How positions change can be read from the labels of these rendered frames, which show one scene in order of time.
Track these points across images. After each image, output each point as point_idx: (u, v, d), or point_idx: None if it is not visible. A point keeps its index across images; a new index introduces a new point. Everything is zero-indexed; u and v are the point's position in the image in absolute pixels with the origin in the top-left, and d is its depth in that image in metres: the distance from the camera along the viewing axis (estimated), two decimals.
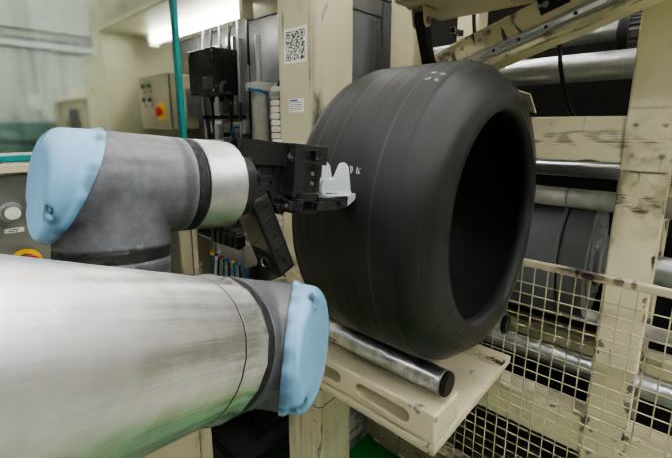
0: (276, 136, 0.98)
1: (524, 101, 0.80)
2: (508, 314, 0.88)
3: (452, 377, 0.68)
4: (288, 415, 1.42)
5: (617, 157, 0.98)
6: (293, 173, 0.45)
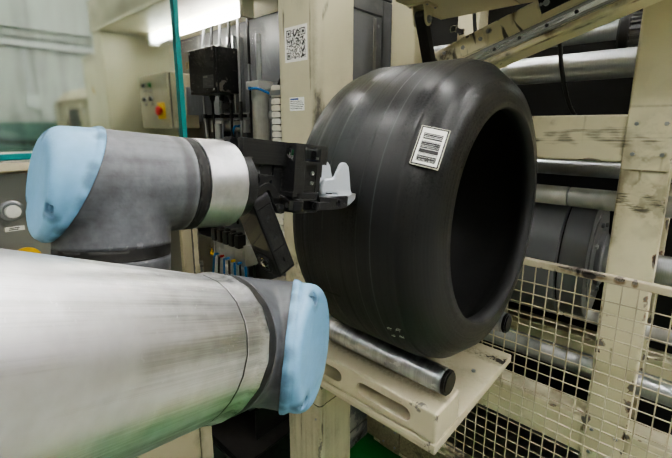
0: (277, 135, 0.98)
1: (428, 144, 0.54)
2: (509, 326, 0.89)
3: (452, 387, 0.68)
4: (288, 414, 1.42)
5: (618, 156, 0.98)
6: (293, 172, 0.45)
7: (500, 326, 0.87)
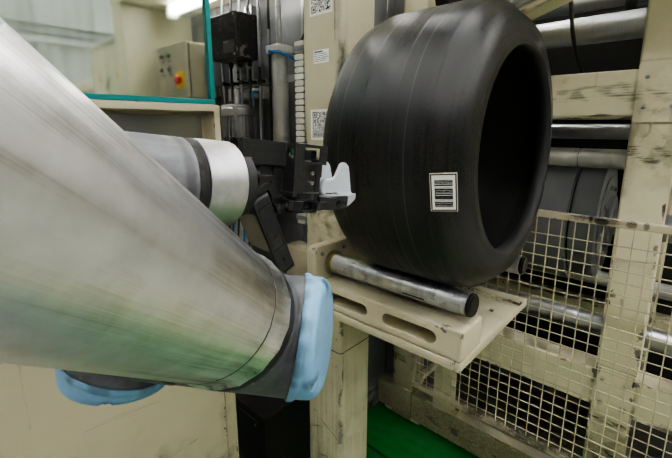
0: (299, 90, 1.02)
1: (441, 190, 0.58)
2: (520, 266, 0.90)
3: (471, 305, 0.70)
4: None
5: (629, 110, 1.02)
6: (293, 173, 0.45)
7: None
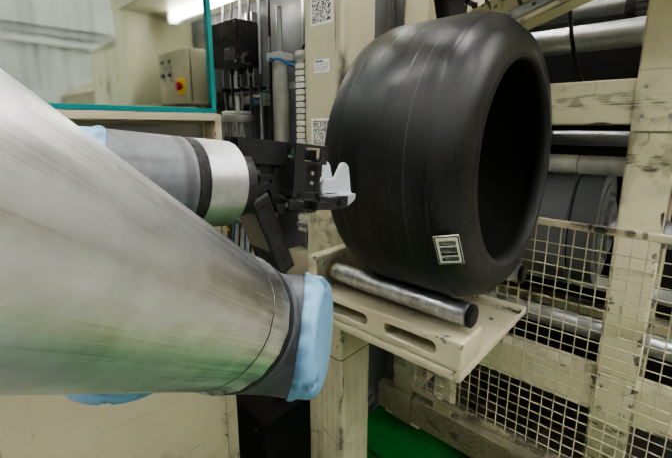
0: (300, 98, 1.03)
1: (446, 249, 0.62)
2: (524, 278, 0.93)
3: (475, 321, 0.72)
4: None
5: (628, 119, 1.02)
6: (293, 172, 0.45)
7: (516, 275, 0.91)
